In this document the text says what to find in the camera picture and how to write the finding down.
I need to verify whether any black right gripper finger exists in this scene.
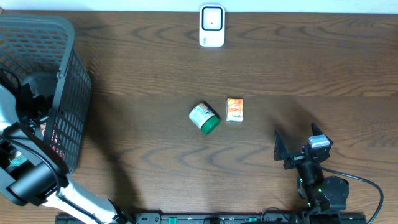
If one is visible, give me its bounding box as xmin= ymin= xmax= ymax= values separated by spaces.
xmin=311 ymin=122 xmax=324 ymax=136
xmin=274 ymin=130 xmax=287 ymax=161

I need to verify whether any orange tissue pack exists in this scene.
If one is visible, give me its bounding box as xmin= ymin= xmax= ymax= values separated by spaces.
xmin=226 ymin=98 xmax=244 ymax=122

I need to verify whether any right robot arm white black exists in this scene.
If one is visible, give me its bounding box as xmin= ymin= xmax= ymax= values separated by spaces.
xmin=274 ymin=123 xmax=349 ymax=223

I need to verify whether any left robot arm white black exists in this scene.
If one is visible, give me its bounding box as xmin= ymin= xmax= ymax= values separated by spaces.
xmin=1 ymin=84 xmax=136 ymax=223

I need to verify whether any white barcode scanner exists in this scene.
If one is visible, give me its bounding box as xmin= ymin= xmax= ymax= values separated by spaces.
xmin=199 ymin=4 xmax=226 ymax=47

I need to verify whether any white jar green lid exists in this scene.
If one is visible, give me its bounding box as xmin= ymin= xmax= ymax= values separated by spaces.
xmin=188 ymin=103 xmax=221 ymax=135

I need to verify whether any grey plastic shopping basket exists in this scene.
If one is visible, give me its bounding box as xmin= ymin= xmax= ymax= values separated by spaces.
xmin=0 ymin=13 xmax=92 ymax=207

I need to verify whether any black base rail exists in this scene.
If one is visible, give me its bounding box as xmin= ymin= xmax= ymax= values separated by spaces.
xmin=55 ymin=212 xmax=368 ymax=224

